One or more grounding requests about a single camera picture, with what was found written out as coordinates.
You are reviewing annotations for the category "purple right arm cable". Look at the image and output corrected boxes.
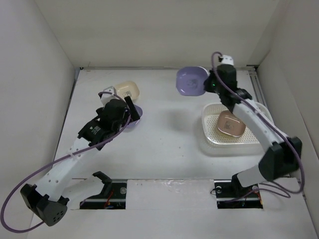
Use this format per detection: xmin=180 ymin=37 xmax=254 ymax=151
xmin=211 ymin=51 xmax=306 ymax=204

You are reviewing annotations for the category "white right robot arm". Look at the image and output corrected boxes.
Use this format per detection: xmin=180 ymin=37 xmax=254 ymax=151
xmin=203 ymin=64 xmax=305 ymax=199

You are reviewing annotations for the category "large purple panda plate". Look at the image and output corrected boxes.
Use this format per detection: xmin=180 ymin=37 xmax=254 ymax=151
xmin=123 ymin=103 xmax=144 ymax=131

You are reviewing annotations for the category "brown panda plate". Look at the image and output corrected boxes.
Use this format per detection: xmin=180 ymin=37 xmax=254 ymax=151
xmin=216 ymin=110 xmax=246 ymax=137

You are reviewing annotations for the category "small purple panda plate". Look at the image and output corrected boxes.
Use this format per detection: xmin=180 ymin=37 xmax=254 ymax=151
xmin=176 ymin=66 xmax=208 ymax=97

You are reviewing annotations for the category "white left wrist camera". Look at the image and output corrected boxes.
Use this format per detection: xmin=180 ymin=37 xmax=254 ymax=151
xmin=98 ymin=86 xmax=118 ymax=107

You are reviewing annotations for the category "aluminium rail right side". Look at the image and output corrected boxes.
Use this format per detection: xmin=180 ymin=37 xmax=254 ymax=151
xmin=246 ymin=65 xmax=291 ymax=177

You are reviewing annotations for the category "cream panda plate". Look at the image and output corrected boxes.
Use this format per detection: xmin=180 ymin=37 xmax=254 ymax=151
xmin=114 ymin=81 xmax=140 ymax=101

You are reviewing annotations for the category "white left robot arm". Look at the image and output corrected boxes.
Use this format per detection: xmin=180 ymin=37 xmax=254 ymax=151
xmin=20 ymin=96 xmax=140 ymax=227

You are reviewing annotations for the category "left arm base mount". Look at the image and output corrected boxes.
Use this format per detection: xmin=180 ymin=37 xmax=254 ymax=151
xmin=80 ymin=171 xmax=128 ymax=210

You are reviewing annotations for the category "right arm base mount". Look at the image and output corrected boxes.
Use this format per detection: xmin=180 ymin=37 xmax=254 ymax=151
xmin=210 ymin=180 xmax=263 ymax=209

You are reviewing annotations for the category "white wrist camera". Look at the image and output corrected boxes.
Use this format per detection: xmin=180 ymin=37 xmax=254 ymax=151
xmin=98 ymin=86 xmax=118 ymax=107
xmin=218 ymin=55 xmax=234 ymax=66

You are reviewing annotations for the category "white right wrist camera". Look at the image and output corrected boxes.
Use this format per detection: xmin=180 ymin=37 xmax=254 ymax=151
xmin=218 ymin=55 xmax=234 ymax=66

